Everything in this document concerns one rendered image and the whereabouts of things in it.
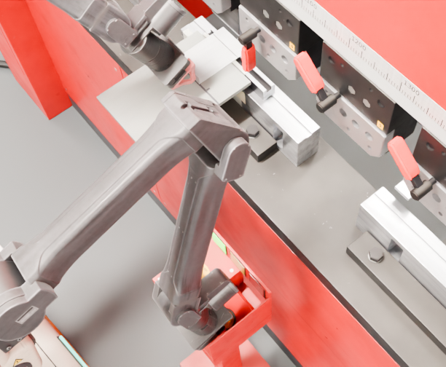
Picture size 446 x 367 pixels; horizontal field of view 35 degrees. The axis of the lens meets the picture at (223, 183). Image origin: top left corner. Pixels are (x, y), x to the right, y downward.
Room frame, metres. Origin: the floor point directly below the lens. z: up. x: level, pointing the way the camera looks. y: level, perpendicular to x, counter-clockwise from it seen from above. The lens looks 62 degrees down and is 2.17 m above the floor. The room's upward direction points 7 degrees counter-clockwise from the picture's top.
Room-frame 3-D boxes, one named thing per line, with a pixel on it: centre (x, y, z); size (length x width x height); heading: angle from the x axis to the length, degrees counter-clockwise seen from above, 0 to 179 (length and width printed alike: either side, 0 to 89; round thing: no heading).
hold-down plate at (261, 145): (0.88, -0.02, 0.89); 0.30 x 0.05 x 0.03; 32
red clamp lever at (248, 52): (0.78, -0.08, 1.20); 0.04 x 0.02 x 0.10; 122
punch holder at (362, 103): (0.62, -0.25, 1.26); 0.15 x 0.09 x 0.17; 32
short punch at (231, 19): (0.94, -0.05, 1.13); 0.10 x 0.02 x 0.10; 32
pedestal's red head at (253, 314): (0.51, 0.05, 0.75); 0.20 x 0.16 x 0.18; 32
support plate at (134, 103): (0.87, 0.08, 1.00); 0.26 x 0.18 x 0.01; 122
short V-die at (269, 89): (0.92, -0.06, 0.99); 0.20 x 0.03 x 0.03; 32
